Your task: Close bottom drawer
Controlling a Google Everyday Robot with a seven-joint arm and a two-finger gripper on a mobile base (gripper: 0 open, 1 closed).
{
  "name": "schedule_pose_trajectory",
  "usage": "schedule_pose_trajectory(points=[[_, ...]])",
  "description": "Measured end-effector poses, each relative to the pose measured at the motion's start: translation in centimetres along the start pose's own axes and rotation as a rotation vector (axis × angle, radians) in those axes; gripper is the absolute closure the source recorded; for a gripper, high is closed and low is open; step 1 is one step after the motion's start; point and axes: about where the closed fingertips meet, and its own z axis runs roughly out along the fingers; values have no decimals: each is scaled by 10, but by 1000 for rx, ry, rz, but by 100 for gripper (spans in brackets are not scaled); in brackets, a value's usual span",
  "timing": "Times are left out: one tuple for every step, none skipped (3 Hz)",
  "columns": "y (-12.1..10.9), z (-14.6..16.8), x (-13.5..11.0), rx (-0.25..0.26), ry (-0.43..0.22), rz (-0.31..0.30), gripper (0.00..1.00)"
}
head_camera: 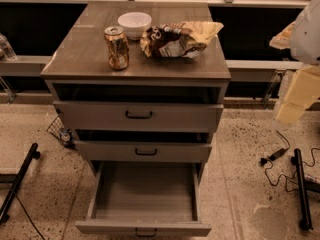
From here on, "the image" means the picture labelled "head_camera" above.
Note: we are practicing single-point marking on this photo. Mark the metal rail bracket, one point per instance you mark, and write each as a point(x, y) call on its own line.
point(275, 80)

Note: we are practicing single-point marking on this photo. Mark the black floor stand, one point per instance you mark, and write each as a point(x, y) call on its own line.
point(304, 187)
point(14, 185)

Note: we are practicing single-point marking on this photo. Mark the clear plastic bottle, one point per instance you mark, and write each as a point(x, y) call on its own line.
point(7, 49)

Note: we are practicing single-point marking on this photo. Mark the black left floor stand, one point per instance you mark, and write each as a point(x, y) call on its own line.
point(14, 185)

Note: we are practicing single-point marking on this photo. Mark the black right floor stand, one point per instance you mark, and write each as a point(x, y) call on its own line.
point(304, 187)

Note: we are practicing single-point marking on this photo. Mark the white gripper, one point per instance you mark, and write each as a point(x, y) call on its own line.
point(307, 37)

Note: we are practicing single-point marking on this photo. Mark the brown yellow chip bag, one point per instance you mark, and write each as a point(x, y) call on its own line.
point(182, 39)

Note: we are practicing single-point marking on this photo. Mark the grey middle drawer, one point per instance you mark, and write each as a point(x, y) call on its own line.
point(143, 151)

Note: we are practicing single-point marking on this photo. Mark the grey drawer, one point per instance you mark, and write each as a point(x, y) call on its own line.
point(163, 117)
point(143, 151)
point(145, 199)

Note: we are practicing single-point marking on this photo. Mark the gold soda can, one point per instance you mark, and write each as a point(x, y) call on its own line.
point(118, 50)

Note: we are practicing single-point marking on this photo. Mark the grey three-drawer cabinet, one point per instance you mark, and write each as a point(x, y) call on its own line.
point(79, 71)

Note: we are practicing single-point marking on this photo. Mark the grey top drawer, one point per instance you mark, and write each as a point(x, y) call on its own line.
point(163, 117)

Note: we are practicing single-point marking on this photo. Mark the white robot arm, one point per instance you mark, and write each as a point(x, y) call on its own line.
point(305, 36)

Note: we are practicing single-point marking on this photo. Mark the white bowl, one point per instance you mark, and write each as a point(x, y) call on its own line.
point(135, 24)

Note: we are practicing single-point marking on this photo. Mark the grey bottom drawer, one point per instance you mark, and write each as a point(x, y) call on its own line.
point(145, 199)

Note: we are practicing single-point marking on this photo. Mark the wire basket on floor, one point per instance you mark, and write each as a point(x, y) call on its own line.
point(62, 134)

